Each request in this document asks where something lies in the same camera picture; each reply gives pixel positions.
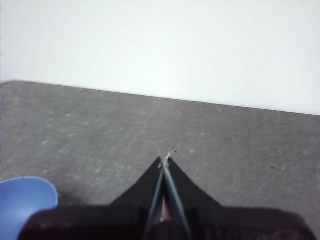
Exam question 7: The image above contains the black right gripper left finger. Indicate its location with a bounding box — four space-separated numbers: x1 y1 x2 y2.
18 156 165 240

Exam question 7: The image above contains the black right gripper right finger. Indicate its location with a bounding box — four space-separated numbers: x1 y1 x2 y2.
163 157 316 240

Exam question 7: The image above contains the blue ribbed bowl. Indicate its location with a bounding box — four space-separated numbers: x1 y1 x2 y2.
0 176 59 240

